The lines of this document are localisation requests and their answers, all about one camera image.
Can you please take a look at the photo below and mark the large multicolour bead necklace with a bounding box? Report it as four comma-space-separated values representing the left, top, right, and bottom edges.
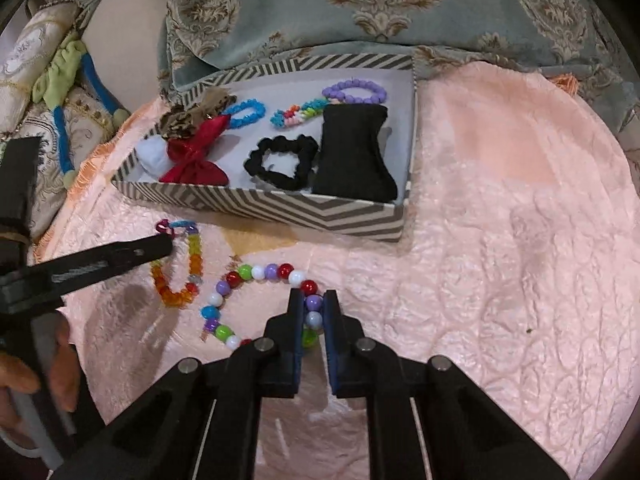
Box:
199, 261, 323, 353

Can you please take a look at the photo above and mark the black cloth headband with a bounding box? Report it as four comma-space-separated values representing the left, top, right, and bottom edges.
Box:
311, 104, 399, 204

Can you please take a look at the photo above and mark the pastel multicolour bead bracelet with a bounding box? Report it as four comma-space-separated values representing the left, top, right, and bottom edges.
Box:
270, 95, 328, 128

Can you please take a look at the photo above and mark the floral embroidered cushion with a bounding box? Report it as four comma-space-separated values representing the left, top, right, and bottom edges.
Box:
0, 85, 126, 241

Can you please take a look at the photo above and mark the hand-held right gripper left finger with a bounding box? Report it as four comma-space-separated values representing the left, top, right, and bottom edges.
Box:
52, 287, 307, 480

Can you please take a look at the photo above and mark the blue bead bracelet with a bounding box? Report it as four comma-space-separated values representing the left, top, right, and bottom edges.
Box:
220, 99, 267, 130

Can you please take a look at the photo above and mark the white scrunchie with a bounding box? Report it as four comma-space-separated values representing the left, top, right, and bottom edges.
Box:
134, 137, 173, 183

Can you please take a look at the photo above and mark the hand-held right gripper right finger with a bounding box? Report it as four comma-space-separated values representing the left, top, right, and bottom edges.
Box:
322, 289, 571, 480

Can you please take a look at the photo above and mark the rainbow translucent bead bracelet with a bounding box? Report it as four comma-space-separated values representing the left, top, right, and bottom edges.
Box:
150, 219, 205, 309

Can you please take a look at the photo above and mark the red fabric bow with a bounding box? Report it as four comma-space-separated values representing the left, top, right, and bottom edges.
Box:
159, 114, 232, 187

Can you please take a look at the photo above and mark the brown fabric bow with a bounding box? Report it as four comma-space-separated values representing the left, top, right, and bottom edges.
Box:
159, 87, 238, 141

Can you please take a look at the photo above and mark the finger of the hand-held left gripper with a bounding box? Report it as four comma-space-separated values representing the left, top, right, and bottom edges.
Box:
47, 234, 174, 293

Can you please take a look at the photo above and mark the striped cardboard box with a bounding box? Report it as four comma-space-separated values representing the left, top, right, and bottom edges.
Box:
111, 52, 418, 243

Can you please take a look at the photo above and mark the person's left hand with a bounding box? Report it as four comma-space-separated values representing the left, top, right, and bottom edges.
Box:
0, 317, 81, 413

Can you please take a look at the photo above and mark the teal patterned blanket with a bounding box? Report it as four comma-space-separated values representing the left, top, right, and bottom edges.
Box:
37, 0, 640, 106

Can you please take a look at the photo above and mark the black scrunchie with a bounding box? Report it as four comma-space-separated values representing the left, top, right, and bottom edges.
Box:
243, 134, 319, 192

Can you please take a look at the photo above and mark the purple bead bracelet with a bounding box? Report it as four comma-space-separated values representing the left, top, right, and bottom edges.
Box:
321, 77, 388, 107

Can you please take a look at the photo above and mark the green and blue plush toy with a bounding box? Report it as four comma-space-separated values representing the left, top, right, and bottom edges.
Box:
32, 40, 131, 186

